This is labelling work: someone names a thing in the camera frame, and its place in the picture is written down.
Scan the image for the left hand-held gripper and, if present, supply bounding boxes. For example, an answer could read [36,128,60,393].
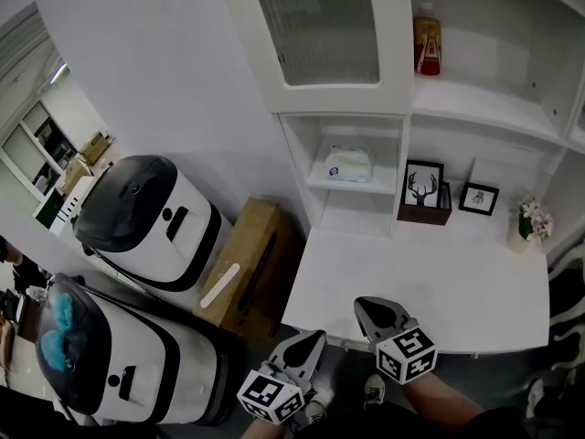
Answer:
[237,329,328,426]

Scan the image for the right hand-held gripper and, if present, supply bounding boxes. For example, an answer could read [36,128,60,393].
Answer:
[353,295,439,386]

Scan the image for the white pack of tissues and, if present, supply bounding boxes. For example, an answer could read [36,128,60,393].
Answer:
[319,144,377,185]

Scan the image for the white shelf unit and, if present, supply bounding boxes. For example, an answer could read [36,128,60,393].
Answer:
[214,0,585,264]

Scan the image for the person's right forearm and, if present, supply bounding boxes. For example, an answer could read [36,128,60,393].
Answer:
[401,371,486,439]

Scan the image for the person's left forearm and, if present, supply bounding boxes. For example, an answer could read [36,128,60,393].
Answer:
[239,420,293,439]

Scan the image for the person's left shoe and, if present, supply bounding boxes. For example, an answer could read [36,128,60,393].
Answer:
[303,400,328,427]

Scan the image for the person's shoe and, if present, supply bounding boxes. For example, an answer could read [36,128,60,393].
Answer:
[303,400,328,427]
[363,373,388,411]

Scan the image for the person's right shoe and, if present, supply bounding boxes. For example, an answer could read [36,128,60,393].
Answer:
[363,373,388,411]

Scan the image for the person's black trousers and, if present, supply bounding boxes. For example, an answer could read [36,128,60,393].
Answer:
[365,402,585,439]

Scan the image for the long brown cardboard box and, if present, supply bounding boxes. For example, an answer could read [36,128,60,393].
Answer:
[192,196,306,343]

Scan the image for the dark wooden box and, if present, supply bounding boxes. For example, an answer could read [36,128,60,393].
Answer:
[397,181,453,227]

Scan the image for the white robot with blue cloths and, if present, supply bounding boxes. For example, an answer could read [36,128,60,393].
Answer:
[33,272,237,427]

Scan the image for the white ornate chair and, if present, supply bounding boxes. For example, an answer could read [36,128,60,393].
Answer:
[524,243,585,423]

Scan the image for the white vase with pink flowers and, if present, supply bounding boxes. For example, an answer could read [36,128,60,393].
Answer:
[506,197,556,254]

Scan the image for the white robot with black lid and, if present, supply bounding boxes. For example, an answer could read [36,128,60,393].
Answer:
[71,154,235,294]

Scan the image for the white cabinet with slots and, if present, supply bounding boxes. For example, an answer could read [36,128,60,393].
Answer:
[48,175,96,238]

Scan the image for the small brown cardboard box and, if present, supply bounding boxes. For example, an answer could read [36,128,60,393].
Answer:
[79,131,115,166]

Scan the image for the bottle with red yellow label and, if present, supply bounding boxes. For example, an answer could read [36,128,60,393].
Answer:
[412,1,442,77]

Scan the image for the frosted glass cabinet door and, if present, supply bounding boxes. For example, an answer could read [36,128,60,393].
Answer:
[246,0,383,91]

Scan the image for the deer antler picture frame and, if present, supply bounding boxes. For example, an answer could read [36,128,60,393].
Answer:
[401,158,445,209]

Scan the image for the small black picture frame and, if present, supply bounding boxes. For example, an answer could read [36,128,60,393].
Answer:
[458,182,501,218]

